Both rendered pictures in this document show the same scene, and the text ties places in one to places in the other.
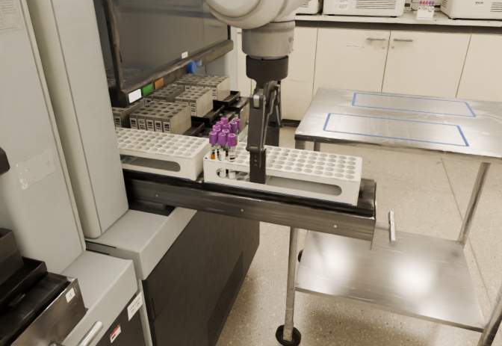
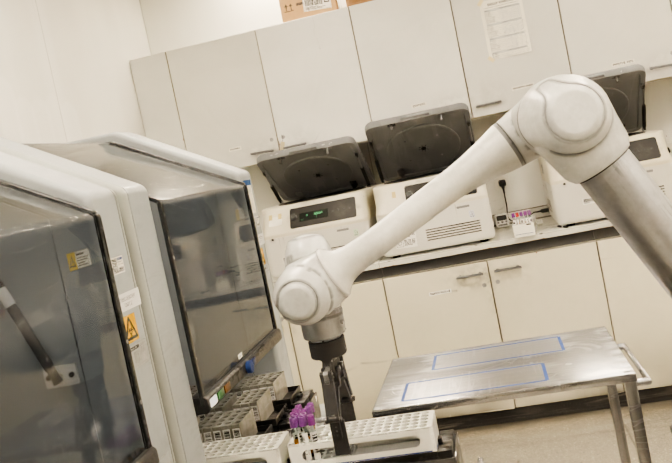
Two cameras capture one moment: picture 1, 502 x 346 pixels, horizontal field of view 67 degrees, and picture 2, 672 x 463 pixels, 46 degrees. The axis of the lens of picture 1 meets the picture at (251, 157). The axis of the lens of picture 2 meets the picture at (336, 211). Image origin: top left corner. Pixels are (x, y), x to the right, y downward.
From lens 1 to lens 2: 0.96 m
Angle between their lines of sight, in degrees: 24
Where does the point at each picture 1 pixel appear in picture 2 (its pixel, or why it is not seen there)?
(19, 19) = (147, 353)
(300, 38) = (361, 298)
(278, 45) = (333, 328)
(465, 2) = (570, 203)
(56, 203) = not seen: outside the picture
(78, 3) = (170, 332)
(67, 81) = (171, 395)
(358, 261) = not seen: outside the picture
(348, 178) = (421, 427)
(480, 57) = (621, 267)
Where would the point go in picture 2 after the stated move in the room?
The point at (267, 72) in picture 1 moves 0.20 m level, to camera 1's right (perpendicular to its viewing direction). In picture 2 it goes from (329, 351) to (425, 329)
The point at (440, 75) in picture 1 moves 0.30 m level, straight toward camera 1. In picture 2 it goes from (578, 305) to (575, 321)
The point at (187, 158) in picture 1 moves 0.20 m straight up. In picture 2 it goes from (272, 450) to (252, 354)
